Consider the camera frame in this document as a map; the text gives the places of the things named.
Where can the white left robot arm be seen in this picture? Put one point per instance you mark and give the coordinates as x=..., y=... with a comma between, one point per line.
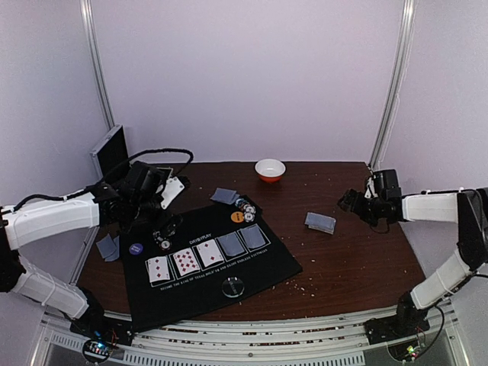
x=42, y=217

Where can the three of diamonds card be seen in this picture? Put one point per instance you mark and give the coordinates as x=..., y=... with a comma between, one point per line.
x=158, y=269

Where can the blue patterned playing card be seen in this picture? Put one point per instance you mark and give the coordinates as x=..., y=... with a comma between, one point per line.
x=115, y=255
x=225, y=196
x=106, y=245

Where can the grey playing card deck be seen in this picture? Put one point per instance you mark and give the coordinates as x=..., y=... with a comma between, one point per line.
x=322, y=223

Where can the nine of diamonds card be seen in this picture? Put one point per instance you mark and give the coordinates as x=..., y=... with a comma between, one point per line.
x=185, y=262

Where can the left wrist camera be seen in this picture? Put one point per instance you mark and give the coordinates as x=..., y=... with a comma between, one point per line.
x=143, y=179

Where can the orange big blind button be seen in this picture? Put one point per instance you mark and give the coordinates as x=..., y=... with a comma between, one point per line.
x=237, y=217

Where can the two of diamonds card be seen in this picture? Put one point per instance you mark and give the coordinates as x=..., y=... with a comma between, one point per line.
x=209, y=253

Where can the right aluminium frame post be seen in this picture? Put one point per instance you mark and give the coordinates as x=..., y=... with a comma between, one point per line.
x=392, y=102

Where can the left aluminium frame post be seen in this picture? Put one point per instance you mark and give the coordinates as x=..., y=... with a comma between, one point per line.
x=91, y=36

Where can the black dealer button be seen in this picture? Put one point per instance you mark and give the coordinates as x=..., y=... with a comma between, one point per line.
x=232, y=287

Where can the black poker play mat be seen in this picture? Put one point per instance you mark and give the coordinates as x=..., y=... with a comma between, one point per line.
x=166, y=302

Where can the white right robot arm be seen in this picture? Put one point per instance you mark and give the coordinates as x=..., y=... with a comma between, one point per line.
x=448, y=230

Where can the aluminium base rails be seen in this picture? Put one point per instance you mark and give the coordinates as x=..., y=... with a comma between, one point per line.
x=325, y=340

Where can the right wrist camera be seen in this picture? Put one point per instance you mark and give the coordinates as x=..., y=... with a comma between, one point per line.
x=386, y=184

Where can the poker chip pile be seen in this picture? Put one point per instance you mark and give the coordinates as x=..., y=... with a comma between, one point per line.
x=163, y=238
x=246, y=208

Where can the face-down board card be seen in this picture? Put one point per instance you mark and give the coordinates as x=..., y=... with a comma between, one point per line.
x=253, y=237
x=231, y=244

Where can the aluminium frame post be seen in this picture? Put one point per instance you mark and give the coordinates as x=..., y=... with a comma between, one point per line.
x=392, y=102
x=91, y=36

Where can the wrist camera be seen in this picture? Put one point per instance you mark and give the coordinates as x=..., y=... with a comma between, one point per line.
x=386, y=184
x=143, y=179

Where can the purple small blind button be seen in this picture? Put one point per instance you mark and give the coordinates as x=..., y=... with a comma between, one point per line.
x=136, y=249

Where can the aluminium poker chip case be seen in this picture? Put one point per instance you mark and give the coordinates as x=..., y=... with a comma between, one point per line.
x=110, y=156

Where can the white and red bowl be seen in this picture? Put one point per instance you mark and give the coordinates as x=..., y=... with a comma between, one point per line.
x=270, y=170

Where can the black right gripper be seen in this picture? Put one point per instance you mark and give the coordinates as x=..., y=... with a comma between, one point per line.
x=353, y=199

